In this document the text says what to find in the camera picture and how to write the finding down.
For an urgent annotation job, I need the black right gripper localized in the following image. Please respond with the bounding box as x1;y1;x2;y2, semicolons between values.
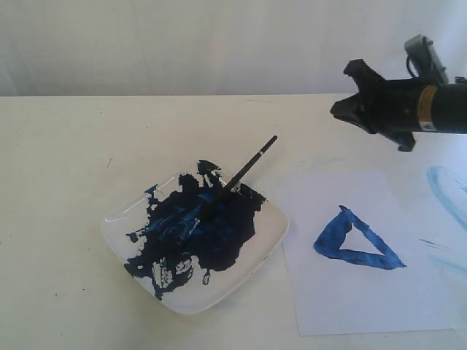
330;59;466;152

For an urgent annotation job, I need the black paintbrush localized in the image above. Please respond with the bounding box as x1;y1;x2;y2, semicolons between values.
174;135;278;248

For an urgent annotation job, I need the white paper sheet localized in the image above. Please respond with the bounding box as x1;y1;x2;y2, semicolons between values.
273;171;450;335

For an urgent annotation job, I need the white square paint plate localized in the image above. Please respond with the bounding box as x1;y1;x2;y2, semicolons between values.
101;160;289;315

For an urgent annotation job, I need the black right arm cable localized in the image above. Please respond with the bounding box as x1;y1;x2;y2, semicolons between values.
405;52;424;78

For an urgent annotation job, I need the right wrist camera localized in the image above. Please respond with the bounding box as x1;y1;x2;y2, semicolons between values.
404;34;449;85

